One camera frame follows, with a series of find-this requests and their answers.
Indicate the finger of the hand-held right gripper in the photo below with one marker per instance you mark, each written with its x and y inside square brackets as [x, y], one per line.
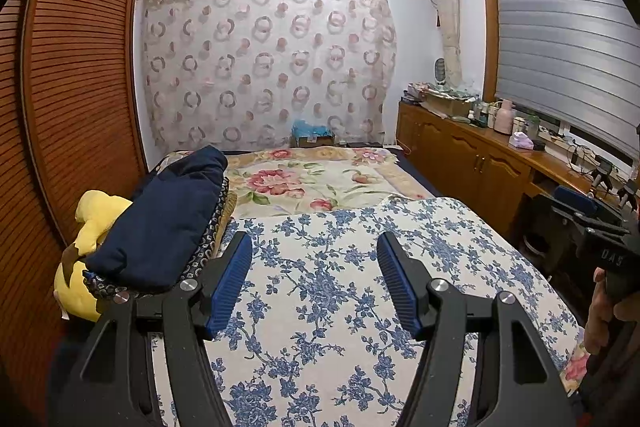
[575, 199]

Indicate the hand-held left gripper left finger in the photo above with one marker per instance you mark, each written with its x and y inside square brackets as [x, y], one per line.
[230, 287]

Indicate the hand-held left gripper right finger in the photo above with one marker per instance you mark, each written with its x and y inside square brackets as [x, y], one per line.
[400, 287]

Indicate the navy printed t-shirt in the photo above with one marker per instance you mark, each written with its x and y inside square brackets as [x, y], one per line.
[160, 222]

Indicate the person's right hand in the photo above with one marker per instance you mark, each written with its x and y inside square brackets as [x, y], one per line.
[597, 322]

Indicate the dark circle-patterned folded blanket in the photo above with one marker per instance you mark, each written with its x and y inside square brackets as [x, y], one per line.
[216, 227]

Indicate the mustard folded blanket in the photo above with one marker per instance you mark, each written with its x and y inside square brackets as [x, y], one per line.
[230, 212]

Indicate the blue floral white bed sheet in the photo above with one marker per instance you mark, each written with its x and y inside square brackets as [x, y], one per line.
[325, 307]

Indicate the purple tissue pack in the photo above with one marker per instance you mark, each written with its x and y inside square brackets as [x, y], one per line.
[520, 142]

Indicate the pink bottle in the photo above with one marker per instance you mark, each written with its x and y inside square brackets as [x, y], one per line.
[504, 117]

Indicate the wooden sideboard cabinet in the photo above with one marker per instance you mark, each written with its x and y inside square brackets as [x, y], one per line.
[460, 157]

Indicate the yellow plush toy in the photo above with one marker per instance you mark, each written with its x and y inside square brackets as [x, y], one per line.
[90, 227]

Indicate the grey window blind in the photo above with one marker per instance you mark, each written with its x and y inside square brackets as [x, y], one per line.
[560, 42]

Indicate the pile of clutter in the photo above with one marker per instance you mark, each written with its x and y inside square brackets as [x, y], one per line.
[440, 99]

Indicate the cardboard box with blue cloth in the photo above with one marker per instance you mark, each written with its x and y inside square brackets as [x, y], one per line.
[312, 136]

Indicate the small white fan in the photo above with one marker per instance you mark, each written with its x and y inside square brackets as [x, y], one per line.
[440, 73]

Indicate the circle-patterned sheer curtain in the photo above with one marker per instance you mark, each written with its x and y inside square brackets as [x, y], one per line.
[270, 67]

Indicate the beige tied curtain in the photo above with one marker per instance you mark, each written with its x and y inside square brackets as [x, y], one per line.
[447, 7]

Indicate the wooden louvered wardrobe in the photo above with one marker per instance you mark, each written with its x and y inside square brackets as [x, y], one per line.
[75, 82]

